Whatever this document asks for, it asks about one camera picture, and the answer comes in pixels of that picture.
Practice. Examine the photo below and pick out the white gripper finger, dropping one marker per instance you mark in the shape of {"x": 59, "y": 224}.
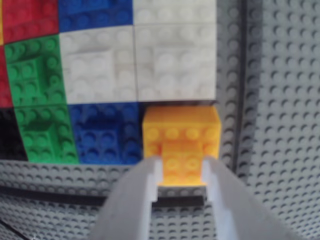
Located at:
{"x": 240, "y": 215}
{"x": 130, "y": 200}

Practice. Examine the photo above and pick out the yellow brick cube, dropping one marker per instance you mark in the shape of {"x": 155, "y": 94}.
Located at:
{"x": 180, "y": 130}
{"x": 1, "y": 22}

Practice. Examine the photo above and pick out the blue brick cube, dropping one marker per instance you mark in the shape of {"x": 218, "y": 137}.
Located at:
{"x": 105, "y": 135}
{"x": 95, "y": 13}

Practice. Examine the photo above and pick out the green brick cube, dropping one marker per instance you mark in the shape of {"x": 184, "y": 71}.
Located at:
{"x": 32, "y": 72}
{"x": 45, "y": 135}

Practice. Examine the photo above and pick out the black brick cube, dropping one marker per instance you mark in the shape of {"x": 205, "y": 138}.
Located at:
{"x": 10, "y": 135}

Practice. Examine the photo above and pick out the white brick cube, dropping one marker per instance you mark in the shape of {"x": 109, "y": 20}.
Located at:
{"x": 175, "y": 62}
{"x": 97, "y": 65}
{"x": 175, "y": 11}

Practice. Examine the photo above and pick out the red brick cube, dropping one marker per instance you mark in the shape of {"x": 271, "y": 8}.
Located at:
{"x": 3, "y": 82}
{"x": 30, "y": 20}

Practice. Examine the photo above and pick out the dark grey brick strip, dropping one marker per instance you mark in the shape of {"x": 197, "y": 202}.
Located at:
{"x": 175, "y": 201}
{"x": 233, "y": 75}

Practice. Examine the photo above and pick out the grey studded baseplate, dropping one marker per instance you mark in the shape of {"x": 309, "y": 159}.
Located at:
{"x": 287, "y": 100}

